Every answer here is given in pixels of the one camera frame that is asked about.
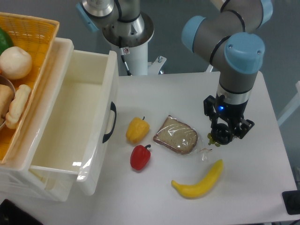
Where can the black object bottom left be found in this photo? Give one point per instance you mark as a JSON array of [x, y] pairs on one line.
[[10, 214]]

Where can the black device at right edge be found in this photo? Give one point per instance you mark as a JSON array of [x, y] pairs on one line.
[[292, 201]]

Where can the white drawer cabinet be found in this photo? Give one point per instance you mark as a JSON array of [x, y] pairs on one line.
[[15, 174]]

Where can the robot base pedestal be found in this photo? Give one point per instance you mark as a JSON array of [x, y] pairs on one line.
[[130, 41]]

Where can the green vegetable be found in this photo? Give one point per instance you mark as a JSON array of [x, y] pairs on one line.
[[5, 41]]

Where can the upper white drawer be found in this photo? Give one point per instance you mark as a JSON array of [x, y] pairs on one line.
[[74, 142]]

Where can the metal bowl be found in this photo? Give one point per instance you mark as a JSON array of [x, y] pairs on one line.
[[5, 81]]

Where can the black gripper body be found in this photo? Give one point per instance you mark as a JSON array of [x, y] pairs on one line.
[[220, 111]]

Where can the bread pieces in bowl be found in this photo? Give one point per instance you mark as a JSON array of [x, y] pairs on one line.
[[6, 96]]

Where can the yellow woven basket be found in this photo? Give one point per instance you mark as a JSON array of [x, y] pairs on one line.
[[36, 36]]

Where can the wrapped bread slice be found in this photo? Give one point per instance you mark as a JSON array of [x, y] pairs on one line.
[[180, 138]]

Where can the red bell pepper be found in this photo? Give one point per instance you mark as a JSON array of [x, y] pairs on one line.
[[140, 156]]

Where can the white round bun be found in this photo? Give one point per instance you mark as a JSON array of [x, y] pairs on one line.
[[15, 63]]

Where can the yellow banana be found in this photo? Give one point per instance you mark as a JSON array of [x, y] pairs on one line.
[[202, 187]]

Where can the dark mangosteen with green leaves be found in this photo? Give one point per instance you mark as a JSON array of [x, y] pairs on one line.
[[222, 131]]

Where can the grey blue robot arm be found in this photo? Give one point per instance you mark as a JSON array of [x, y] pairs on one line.
[[228, 43]]

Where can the long beige bread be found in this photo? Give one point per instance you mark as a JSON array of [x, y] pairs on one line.
[[17, 106]]

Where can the yellow bell pepper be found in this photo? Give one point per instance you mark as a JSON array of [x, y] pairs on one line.
[[137, 130]]

